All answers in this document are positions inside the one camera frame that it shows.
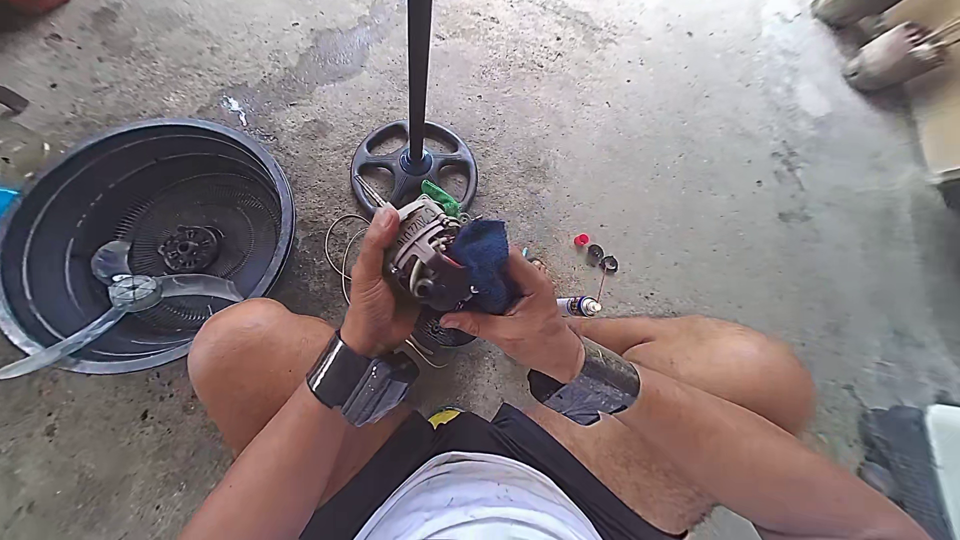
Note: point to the person's right hand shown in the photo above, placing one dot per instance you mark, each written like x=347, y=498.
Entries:
x=547, y=334

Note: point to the person's left hand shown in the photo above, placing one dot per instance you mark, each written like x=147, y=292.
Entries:
x=366, y=311

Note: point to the person's left thumb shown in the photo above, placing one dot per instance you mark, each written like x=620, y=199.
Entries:
x=375, y=241

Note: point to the person's right thumb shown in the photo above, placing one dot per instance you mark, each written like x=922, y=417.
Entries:
x=466, y=323

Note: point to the person's right index finger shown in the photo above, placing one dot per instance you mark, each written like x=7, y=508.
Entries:
x=528, y=276

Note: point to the fan motor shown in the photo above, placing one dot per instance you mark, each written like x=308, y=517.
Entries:
x=412, y=238

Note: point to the dark blue cloth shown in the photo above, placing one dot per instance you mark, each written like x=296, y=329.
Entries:
x=484, y=259

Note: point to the person's right forearm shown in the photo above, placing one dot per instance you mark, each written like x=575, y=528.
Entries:
x=720, y=450

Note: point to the person's left forearm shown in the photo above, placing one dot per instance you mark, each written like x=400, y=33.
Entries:
x=277, y=457

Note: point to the black round slotted cover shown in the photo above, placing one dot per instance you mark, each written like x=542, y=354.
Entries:
x=442, y=331

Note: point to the spray can with straw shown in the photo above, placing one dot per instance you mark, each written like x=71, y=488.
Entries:
x=577, y=306

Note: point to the black round cap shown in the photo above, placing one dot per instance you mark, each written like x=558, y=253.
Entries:
x=609, y=264
x=595, y=253

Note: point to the green cloth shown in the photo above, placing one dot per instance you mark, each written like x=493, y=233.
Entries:
x=442, y=199

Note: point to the black fan stand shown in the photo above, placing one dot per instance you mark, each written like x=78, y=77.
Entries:
x=419, y=82

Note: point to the person's body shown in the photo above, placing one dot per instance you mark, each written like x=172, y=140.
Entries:
x=480, y=499

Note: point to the black fan grille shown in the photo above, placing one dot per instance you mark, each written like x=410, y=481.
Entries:
x=189, y=249

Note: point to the person's legs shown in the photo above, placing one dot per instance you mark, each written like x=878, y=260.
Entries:
x=727, y=360

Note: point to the transparent fan blade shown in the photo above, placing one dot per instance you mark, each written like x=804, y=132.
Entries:
x=136, y=293

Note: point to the black round tub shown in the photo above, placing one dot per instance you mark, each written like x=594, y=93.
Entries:
x=52, y=232

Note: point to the bright blue object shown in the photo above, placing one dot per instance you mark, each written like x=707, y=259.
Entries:
x=7, y=200

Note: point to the black curved object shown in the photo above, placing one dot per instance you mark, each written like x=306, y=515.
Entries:
x=13, y=100

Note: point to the dark grey bag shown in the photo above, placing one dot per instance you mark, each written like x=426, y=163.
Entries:
x=900, y=450

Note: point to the dark red object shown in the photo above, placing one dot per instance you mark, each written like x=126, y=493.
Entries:
x=26, y=6

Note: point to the cardboard sheet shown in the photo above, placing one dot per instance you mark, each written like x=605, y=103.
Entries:
x=939, y=112

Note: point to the white container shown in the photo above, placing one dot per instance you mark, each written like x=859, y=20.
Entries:
x=946, y=442

